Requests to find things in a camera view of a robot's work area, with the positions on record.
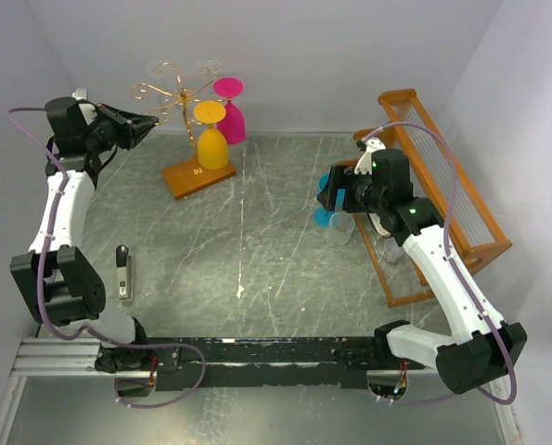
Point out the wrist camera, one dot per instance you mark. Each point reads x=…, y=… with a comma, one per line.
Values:
x=365, y=164
x=80, y=95

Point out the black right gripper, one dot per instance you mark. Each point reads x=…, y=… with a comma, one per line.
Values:
x=341, y=176

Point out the gold wire wine glass rack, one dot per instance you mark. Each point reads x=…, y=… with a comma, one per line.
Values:
x=186, y=177

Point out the silver black stapler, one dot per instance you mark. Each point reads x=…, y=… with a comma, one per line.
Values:
x=125, y=274

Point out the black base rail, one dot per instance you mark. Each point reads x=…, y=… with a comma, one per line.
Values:
x=221, y=362

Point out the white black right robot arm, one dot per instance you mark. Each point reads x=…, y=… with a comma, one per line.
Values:
x=482, y=345

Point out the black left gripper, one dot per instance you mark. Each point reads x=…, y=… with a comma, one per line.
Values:
x=131, y=134

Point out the patterned clear wine glass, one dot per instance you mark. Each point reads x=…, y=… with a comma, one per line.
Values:
x=339, y=230

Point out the wooden dish rack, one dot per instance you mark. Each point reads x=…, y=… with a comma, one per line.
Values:
x=474, y=231

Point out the pink wine glass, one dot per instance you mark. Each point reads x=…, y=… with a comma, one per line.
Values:
x=233, y=125

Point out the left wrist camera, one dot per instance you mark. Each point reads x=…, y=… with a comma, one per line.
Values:
x=80, y=95

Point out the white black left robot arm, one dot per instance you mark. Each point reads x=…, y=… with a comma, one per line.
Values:
x=59, y=285

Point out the yellow wine glass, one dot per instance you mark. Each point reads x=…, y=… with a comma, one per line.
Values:
x=212, y=145

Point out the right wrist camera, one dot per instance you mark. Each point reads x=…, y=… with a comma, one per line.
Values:
x=365, y=164

